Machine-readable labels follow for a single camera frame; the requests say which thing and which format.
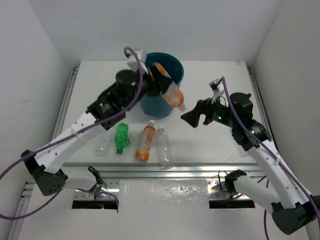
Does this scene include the orange bottle in row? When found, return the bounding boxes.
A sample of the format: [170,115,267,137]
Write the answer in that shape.
[135,120,156,163]

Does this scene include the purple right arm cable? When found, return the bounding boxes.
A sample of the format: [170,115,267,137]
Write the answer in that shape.
[219,76,320,240]

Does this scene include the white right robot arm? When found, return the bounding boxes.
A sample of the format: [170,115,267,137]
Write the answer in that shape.
[181,92,320,235]

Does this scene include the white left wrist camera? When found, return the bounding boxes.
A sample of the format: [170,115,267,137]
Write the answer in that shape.
[126,48,148,73]

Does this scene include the aluminium table frame rails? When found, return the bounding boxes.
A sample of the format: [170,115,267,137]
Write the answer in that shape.
[7,63,300,236]

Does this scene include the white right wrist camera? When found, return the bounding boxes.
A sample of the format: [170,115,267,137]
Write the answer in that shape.
[209,79,225,103]

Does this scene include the clear bottle far left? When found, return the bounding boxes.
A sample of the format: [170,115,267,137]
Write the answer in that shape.
[94,135,109,157]

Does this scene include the teal plastic bin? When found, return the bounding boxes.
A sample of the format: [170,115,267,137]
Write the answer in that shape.
[140,52,184,118]

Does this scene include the orange bottle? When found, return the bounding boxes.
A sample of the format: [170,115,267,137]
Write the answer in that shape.
[161,67,186,112]
[135,120,156,163]

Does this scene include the crushed green plastic bottle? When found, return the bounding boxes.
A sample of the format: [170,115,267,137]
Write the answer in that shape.
[114,122,131,155]

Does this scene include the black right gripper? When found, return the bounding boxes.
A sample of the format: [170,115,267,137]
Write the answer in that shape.
[181,91,238,128]

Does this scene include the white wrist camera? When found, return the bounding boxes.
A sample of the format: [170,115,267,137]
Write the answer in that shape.
[126,48,148,73]
[209,79,225,103]

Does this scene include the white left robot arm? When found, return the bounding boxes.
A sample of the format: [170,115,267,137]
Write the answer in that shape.
[21,62,180,196]

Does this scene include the clear bottle white cap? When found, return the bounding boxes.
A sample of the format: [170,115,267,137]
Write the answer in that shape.
[156,125,174,170]

